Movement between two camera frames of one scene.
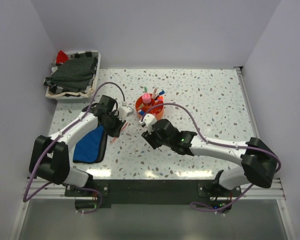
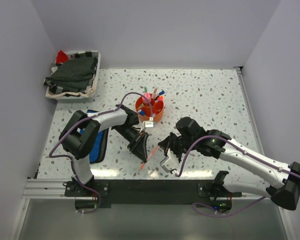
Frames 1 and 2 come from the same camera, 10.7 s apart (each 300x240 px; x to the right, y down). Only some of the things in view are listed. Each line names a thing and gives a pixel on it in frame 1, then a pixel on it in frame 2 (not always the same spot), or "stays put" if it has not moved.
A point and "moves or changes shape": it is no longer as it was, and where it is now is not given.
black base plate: x=104 y=193 stays put
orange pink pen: x=121 y=130 moves or changes shape
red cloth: x=61 y=57 stays put
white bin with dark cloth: x=74 y=77 stays put
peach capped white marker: x=155 y=94 stays put
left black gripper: x=115 y=132 -> x=139 y=149
